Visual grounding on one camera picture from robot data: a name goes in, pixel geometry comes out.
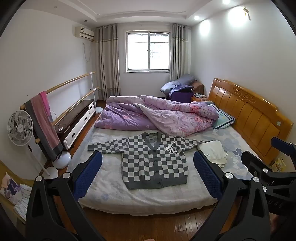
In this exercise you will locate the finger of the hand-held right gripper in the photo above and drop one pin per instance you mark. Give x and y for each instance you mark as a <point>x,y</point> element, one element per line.
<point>281,143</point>
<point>254,163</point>

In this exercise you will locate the white striped folded cloth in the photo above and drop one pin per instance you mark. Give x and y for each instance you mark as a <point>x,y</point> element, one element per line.
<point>23,201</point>

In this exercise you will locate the bed with floral sheet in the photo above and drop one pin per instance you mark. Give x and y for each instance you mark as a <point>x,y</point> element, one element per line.
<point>111,183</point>

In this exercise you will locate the yellow packet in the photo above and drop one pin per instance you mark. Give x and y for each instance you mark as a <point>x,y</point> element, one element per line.
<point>279,165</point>

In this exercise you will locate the hanging wall ornament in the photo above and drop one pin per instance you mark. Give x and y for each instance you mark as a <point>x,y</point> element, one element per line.
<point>247,12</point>

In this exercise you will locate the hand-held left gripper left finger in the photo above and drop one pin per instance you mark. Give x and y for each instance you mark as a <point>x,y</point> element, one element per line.
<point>89,176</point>

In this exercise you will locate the wooden headboard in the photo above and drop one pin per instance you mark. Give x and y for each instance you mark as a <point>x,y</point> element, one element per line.
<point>252,115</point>

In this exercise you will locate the white folded clothes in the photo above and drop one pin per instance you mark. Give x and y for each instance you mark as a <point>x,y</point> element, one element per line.
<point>215,150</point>

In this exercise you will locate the grey cloth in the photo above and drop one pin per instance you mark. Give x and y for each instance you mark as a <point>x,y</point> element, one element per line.
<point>39,136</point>

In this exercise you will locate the brown armchair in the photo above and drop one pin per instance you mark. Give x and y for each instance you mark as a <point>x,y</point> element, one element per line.
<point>199,87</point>

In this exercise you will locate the dark top white cabinet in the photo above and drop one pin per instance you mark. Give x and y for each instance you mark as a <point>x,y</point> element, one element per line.
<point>76,115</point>

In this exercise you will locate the wooden ballet barre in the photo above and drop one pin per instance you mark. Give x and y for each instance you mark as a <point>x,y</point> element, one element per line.
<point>69,80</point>

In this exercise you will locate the blue grey pillow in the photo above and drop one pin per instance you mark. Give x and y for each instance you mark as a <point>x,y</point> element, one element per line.
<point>180,81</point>

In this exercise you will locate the white standing fan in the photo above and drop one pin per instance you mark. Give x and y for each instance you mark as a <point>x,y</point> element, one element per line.
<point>19,126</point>

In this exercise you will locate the person's right forearm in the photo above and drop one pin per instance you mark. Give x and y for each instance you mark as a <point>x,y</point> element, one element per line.
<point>277,223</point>

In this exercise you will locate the blue striped pillow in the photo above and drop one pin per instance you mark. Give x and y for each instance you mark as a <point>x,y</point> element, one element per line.
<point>223,118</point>

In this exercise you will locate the window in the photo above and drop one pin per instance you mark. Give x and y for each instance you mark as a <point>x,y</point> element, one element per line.
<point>148,49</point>

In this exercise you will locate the grey white checkered cardigan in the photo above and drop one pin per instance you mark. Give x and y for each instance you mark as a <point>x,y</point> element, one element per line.
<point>152,162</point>

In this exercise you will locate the wooden nightstand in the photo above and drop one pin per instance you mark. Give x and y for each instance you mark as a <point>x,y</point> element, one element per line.
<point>200,99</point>

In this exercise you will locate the purple floral quilt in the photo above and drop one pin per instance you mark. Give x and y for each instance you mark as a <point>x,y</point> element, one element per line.
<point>124,115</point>

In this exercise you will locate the dark purple blanket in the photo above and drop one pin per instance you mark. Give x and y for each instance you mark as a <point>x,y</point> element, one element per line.
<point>181,95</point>

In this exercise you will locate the white air conditioner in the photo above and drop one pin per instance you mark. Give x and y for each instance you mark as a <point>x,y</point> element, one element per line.
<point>83,33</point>

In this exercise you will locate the grey beige curtain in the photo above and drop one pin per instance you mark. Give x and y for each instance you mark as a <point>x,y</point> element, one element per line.
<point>179,53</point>
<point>108,64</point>

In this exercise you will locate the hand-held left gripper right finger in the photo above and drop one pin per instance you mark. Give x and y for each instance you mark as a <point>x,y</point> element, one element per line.
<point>207,176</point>

